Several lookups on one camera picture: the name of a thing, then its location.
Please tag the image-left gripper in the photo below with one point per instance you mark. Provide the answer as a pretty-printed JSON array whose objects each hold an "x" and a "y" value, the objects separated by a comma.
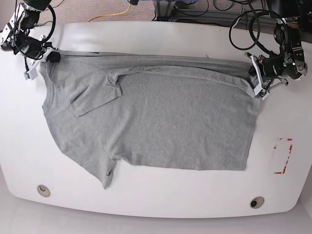
[{"x": 37, "y": 49}]

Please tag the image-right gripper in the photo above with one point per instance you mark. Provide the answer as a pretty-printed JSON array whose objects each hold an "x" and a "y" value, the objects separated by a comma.
[{"x": 269, "y": 73}]

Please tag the grey t-shirt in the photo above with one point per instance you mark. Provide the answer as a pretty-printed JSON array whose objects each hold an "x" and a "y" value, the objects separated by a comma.
[{"x": 168, "y": 112}]

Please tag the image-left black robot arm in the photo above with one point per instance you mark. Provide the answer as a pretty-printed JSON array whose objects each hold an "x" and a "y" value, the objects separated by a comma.
[{"x": 15, "y": 35}]

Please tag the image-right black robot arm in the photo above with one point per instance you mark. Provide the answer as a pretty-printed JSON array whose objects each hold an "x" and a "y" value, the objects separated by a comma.
[{"x": 291, "y": 22}]

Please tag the red tape rectangle marking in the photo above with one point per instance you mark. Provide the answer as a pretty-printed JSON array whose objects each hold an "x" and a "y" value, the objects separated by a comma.
[{"x": 281, "y": 154}]

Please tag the right table grommet hole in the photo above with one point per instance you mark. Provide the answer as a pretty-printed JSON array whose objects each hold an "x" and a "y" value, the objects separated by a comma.
[{"x": 257, "y": 202}]

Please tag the table grommet hole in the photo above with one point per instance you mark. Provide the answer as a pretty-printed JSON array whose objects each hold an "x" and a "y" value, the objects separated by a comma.
[
  {"x": 257, "y": 202},
  {"x": 43, "y": 191}
]

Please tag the left table grommet hole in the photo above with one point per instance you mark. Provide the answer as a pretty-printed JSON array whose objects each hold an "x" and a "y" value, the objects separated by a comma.
[{"x": 43, "y": 191}]

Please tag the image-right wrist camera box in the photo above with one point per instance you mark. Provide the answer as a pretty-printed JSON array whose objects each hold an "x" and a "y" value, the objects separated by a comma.
[{"x": 261, "y": 93}]

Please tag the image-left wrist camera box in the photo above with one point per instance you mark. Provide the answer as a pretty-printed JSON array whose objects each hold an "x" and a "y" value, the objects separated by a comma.
[{"x": 31, "y": 74}]

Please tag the aluminium frame stand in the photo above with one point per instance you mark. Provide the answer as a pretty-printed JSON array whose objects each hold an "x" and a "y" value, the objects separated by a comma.
[{"x": 166, "y": 10}]

